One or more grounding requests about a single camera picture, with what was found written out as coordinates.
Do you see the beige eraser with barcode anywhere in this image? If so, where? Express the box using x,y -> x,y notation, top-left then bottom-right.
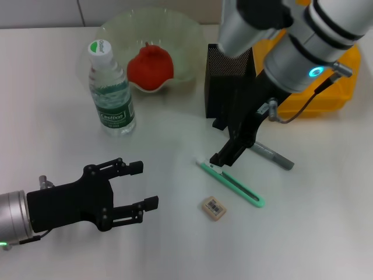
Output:
201,197 -> 227,222

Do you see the pale green wavy glass bowl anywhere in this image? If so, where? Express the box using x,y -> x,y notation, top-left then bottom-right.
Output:
100,8 -> 205,94

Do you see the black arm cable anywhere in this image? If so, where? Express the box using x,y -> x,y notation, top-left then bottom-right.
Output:
0,229 -> 51,250
276,72 -> 340,125

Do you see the silver right gripper connector stud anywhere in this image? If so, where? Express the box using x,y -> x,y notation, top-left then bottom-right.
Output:
267,97 -> 281,123

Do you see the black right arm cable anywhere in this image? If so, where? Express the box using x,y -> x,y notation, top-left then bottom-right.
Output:
276,72 -> 340,125

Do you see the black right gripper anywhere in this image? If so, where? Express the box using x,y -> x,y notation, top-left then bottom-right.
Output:
209,69 -> 288,168

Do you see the silver gripper connector stud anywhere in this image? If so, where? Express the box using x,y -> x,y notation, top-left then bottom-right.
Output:
38,174 -> 55,190
267,97 -> 281,123

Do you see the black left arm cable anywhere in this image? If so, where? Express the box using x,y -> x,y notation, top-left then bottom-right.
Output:
0,229 -> 51,250

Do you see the grey pen in clear sleeve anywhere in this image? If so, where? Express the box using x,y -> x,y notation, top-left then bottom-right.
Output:
249,141 -> 295,171

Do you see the green utility knife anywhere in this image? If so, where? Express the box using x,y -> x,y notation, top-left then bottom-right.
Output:
195,157 -> 266,209

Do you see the clear green-label water bottle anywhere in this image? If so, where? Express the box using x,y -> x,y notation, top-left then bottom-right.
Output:
87,40 -> 137,137

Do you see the yellow plastic storage bin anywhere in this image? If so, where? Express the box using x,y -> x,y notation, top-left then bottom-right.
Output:
253,27 -> 362,119

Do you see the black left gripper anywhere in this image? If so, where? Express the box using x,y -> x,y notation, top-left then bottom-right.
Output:
26,157 -> 160,233

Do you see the silver left gripper connector stud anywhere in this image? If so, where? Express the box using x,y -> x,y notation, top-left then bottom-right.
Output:
38,174 -> 55,190

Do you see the silver right arm elbow plug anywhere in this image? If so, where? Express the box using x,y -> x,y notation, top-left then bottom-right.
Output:
333,60 -> 354,79

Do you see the red-orange fruit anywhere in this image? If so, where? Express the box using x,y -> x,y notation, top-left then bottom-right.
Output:
126,42 -> 175,91

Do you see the black mesh pen holder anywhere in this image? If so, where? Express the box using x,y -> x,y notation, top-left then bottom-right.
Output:
205,43 -> 257,119

